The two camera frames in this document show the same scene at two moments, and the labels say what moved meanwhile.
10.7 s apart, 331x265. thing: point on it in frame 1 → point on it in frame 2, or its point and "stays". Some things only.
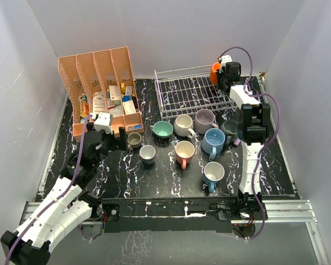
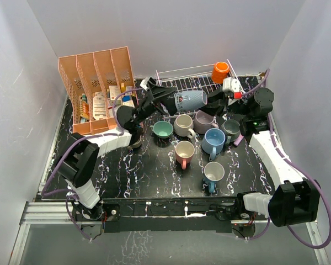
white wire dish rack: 183,91 stays
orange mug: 213,73 stays
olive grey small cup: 134,139 stays
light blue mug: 213,141 stays
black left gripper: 121,142 → 156,92
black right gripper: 218,76 → 214,109
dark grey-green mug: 229,128 stays
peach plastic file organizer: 101,81 stays
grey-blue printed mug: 147,153 → 190,100
